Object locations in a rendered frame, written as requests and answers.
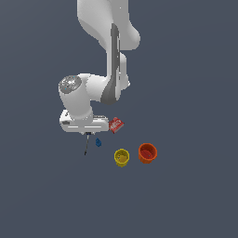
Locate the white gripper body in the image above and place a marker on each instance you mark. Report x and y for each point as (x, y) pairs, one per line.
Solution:
(81, 125)

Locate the small blue object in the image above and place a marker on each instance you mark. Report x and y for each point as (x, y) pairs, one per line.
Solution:
(98, 142)

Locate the red printed box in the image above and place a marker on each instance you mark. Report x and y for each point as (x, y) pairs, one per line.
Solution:
(116, 125)

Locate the yellow cup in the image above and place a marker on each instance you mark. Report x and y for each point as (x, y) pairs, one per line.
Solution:
(121, 157)

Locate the orange cup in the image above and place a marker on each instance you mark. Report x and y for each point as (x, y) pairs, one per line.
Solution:
(147, 152)

